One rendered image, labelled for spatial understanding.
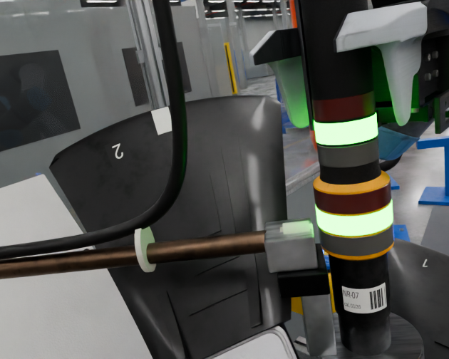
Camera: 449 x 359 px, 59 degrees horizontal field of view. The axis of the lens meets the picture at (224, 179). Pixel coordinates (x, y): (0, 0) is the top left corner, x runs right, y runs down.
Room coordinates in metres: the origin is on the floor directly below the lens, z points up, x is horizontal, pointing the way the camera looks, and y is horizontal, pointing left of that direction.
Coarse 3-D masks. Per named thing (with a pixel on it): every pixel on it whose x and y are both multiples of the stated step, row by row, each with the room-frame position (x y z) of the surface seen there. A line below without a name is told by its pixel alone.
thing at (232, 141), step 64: (128, 128) 0.38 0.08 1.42; (192, 128) 0.37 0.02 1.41; (256, 128) 0.36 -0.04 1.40; (64, 192) 0.35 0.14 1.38; (128, 192) 0.34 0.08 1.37; (192, 192) 0.32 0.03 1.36; (256, 192) 0.31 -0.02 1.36; (256, 256) 0.27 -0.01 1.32; (192, 320) 0.25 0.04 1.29; (256, 320) 0.23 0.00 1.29
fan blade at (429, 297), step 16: (400, 240) 0.44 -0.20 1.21; (400, 256) 0.42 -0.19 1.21; (416, 256) 0.41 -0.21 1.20; (432, 256) 0.41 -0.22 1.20; (448, 256) 0.41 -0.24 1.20; (400, 272) 0.39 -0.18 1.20; (416, 272) 0.39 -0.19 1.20; (448, 272) 0.39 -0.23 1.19; (400, 288) 0.37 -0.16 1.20; (416, 288) 0.36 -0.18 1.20; (432, 288) 0.36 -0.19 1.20; (448, 288) 0.36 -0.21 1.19; (400, 304) 0.35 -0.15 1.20; (416, 304) 0.34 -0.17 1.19; (432, 304) 0.34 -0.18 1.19; (448, 304) 0.34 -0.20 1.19; (416, 320) 0.32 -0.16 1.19; (432, 320) 0.32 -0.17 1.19; (448, 320) 0.32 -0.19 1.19; (432, 336) 0.30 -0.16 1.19; (448, 336) 0.30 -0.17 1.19; (432, 352) 0.28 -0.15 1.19; (448, 352) 0.28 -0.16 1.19
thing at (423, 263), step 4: (420, 256) 0.41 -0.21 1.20; (424, 256) 0.41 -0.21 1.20; (420, 260) 0.41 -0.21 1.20; (424, 260) 0.41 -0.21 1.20; (428, 260) 0.41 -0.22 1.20; (432, 260) 0.41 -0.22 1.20; (436, 260) 0.41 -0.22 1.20; (416, 264) 0.40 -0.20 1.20; (420, 264) 0.40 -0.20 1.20; (424, 264) 0.40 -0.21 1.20; (428, 264) 0.40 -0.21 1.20; (432, 264) 0.40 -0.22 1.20; (420, 268) 0.39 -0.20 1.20; (424, 268) 0.39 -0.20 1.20; (428, 268) 0.39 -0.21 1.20; (432, 268) 0.39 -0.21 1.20; (432, 272) 0.39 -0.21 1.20
